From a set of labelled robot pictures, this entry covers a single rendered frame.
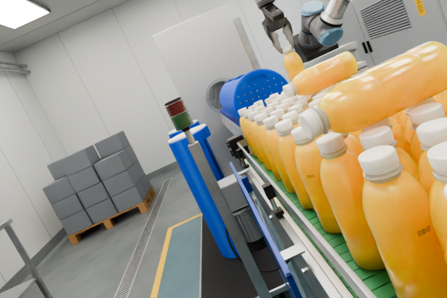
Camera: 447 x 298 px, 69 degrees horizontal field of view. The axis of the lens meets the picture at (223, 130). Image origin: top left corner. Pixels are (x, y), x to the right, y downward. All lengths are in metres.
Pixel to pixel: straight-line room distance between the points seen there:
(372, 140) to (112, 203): 4.73
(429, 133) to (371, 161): 0.07
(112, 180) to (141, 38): 3.06
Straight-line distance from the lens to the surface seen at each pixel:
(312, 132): 0.44
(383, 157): 0.38
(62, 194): 5.21
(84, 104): 7.04
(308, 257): 0.65
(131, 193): 4.93
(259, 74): 1.55
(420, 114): 0.48
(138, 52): 6.78
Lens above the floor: 1.25
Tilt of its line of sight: 8 degrees down
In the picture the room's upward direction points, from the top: 25 degrees counter-clockwise
